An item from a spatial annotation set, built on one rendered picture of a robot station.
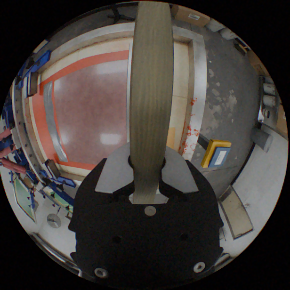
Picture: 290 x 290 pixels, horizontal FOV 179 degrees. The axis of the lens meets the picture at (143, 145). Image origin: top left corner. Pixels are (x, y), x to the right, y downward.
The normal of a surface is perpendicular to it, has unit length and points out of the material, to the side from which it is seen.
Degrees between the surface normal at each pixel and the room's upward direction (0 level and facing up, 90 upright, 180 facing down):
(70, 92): 0
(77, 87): 0
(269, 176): 90
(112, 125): 0
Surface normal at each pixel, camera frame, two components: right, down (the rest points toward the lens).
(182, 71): 0.00, 0.48
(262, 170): -1.00, -0.03
